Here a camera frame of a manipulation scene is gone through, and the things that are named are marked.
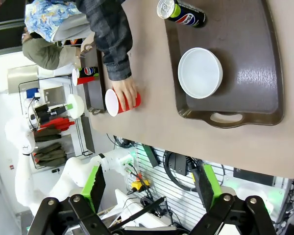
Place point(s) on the person in floral blue shirt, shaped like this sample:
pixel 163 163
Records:
pixel 46 17

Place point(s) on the brown plastic tray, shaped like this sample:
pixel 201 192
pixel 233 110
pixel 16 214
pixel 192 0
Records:
pixel 95 93
pixel 254 73

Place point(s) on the person left forearm dark sleeve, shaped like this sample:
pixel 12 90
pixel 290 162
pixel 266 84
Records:
pixel 115 56

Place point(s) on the cream white bowl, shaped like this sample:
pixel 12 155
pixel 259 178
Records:
pixel 76 107

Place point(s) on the person left hand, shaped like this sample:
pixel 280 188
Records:
pixel 123 85

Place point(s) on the pale grey bowl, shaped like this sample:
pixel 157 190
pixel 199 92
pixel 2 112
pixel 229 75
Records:
pixel 201 73

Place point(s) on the blue container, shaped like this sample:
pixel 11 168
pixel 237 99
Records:
pixel 31 93

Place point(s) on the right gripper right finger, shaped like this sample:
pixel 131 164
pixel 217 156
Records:
pixel 225 215

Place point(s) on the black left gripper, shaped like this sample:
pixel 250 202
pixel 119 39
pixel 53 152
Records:
pixel 41 113

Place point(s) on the person in olive jacket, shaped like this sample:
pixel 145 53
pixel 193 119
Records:
pixel 46 54

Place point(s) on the black power brick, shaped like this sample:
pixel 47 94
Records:
pixel 150 155

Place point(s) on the red plastic cup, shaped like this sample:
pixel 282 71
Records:
pixel 84 80
pixel 111 102

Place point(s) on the person in dark patchwork shirt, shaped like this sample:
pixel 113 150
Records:
pixel 103 12

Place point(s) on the black mounted box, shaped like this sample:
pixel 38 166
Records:
pixel 180 164

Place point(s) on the steel box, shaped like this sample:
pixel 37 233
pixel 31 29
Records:
pixel 22 76

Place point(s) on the red cloth on shelf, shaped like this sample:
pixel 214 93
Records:
pixel 56 123

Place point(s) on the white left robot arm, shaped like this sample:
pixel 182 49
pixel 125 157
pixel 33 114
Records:
pixel 24 171

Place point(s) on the grey metal plate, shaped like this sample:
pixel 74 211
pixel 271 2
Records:
pixel 54 95

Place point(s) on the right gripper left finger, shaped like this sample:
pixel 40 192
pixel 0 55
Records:
pixel 88 215

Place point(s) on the olive folded cloth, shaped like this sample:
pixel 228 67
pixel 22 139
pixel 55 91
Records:
pixel 47 134
pixel 50 155

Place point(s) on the black green Pepsi can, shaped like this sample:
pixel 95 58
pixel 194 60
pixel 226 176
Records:
pixel 186 17
pixel 88 71

